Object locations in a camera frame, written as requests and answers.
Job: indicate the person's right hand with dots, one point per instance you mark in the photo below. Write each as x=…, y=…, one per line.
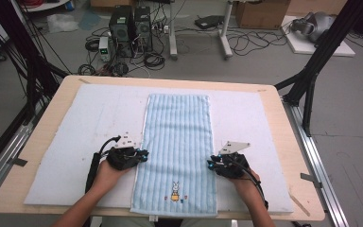
x=245, y=187

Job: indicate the grey tape strip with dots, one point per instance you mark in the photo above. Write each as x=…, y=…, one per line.
x=310, y=179
x=19, y=161

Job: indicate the light blue striped towel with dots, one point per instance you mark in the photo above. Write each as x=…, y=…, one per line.
x=176, y=132

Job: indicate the slim black computer tower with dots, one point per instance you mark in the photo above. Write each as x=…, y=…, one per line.
x=143, y=30

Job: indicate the large black computer tower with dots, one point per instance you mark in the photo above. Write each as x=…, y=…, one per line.
x=121, y=31

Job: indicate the brown cardboard box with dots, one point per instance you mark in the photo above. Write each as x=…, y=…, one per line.
x=261, y=14

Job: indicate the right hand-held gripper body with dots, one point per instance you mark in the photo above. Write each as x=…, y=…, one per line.
x=233, y=165

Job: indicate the white bench power supply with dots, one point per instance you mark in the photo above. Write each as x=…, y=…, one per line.
x=104, y=47

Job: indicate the aluminium rail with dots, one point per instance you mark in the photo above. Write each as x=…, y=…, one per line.
x=315, y=157
x=3, y=160

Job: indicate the white floor board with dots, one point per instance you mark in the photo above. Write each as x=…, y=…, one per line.
x=321, y=48

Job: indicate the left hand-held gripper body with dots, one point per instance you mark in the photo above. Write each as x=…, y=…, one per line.
x=123, y=157

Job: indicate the white gridded mat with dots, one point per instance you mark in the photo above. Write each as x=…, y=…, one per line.
x=91, y=119

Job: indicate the person's left hand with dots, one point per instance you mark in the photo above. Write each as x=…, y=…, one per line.
x=107, y=178

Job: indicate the flat black box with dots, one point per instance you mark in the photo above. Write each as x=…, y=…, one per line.
x=208, y=21

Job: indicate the grey rounded shell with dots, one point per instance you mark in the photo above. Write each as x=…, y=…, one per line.
x=318, y=25

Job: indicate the clear plastic bag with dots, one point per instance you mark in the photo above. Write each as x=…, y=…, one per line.
x=61, y=23

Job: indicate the white desk leg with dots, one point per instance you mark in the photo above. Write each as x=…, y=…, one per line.
x=172, y=31
x=224, y=31

